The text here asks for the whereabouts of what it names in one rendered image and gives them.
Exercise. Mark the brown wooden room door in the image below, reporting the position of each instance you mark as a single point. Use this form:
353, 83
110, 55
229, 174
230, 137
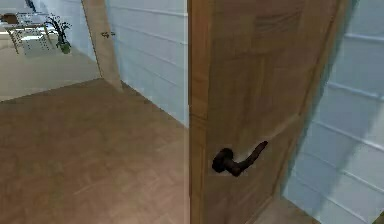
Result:
253, 83

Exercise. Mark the light wooden room door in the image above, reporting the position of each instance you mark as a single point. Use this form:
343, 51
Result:
103, 50

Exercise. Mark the brown object on table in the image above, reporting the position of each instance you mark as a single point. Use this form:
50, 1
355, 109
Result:
9, 18

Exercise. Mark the green house plant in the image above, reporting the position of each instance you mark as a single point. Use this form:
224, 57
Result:
61, 35

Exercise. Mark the white metal frame table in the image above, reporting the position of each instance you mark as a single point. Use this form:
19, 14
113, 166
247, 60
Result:
28, 31

